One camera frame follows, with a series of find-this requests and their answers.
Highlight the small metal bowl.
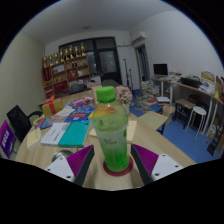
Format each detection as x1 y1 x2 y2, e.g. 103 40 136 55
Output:
51 149 74 163

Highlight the black tripod stand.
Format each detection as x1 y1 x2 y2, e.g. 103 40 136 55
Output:
123 58 135 90

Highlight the long wooden side desk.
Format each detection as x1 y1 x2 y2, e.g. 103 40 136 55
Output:
151 70 224 154

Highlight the white air conditioner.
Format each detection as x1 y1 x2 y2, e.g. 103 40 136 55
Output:
129 30 147 44

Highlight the yellow gift box red ribbon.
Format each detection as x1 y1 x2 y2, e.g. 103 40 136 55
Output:
41 96 64 118

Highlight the white round stool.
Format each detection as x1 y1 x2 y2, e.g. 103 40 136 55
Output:
185 105 208 139

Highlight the white booklet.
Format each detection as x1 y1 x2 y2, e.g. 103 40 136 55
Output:
40 122 71 147

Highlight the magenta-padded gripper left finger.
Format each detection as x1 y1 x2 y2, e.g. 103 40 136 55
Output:
44 144 96 187

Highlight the wooden shelf unit with trophies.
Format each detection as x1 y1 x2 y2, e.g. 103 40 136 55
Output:
41 42 92 98

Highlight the green drink bottle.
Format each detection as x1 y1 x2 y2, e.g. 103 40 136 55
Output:
91 85 131 173

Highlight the black office chair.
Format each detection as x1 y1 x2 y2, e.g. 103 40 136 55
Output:
6 104 44 144

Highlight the computer monitor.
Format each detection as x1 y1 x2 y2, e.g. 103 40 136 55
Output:
152 63 169 78

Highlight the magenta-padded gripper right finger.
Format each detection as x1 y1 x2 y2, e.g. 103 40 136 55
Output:
130 143 184 186

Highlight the purple sign board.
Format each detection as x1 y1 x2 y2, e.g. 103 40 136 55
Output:
0 119 17 159

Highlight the black framed glass door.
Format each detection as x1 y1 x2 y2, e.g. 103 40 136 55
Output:
58 36 123 86

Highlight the teal book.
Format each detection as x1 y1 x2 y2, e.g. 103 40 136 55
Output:
58 119 92 149

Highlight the small orange white box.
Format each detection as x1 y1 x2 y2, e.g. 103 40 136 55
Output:
90 84 103 104

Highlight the pink package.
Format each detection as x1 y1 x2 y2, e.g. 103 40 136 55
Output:
70 96 94 109

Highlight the pink flower bouquet in pot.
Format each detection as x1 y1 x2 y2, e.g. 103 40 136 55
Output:
114 85 133 116

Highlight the flat round red coaster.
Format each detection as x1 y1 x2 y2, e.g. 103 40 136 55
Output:
102 155 134 177

